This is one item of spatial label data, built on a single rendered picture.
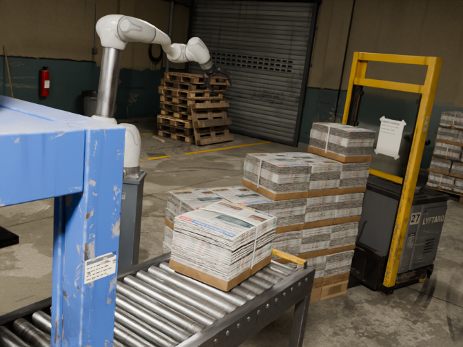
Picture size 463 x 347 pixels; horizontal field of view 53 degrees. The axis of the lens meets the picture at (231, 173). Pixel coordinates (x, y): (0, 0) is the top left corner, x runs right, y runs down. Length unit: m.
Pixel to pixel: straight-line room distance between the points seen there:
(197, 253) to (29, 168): 1.27
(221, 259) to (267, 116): 8.85
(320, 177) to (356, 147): 0.37
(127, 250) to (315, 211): 1.33
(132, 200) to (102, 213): 1.78
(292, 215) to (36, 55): 7.21
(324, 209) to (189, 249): 1.63
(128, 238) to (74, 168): 1.92
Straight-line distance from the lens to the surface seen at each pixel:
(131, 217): 2.58
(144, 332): 1.61
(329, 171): 3.25
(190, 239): 1.87
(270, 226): 2.03
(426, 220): 4.09
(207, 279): 1.87
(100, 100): 2.66
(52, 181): 0.70
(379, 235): 4.07
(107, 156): 0.75
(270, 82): 10.51
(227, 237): 1.76
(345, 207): 3.49
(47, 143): 0.68
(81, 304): 0.81
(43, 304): 1.75
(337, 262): 3.65
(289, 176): 3.00
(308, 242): 3.33
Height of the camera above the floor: 1.67
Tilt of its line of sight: 14 degrees down
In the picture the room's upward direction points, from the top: 7 degrees clockwise
